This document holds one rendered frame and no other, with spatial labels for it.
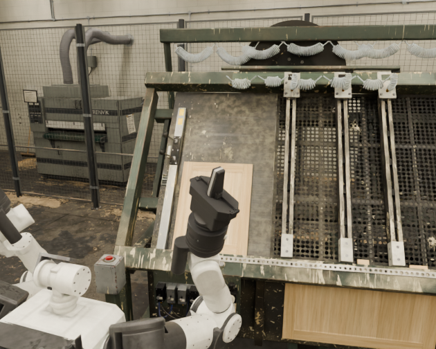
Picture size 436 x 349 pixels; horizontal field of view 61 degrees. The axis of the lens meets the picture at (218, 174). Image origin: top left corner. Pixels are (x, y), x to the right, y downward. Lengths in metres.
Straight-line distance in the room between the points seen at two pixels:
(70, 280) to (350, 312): 1.94
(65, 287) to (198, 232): 0.32
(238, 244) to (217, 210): 1.46
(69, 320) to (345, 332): 1.96
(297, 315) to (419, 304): 0.70
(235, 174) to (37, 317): 1.58
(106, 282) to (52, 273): 1.20
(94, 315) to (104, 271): 1.15
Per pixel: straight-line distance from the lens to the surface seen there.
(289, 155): 2.29
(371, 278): 2.17
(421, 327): 2.68
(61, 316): 0.97
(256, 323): 2.53
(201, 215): 0.77
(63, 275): 0.91
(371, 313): 2.56
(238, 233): 2.18
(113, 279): 2.09
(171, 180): 2.33
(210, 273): 0.85
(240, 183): 2.28
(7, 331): 0.97
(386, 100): 2.56
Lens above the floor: 1.90
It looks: 16 degrees down
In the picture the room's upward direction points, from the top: straight up
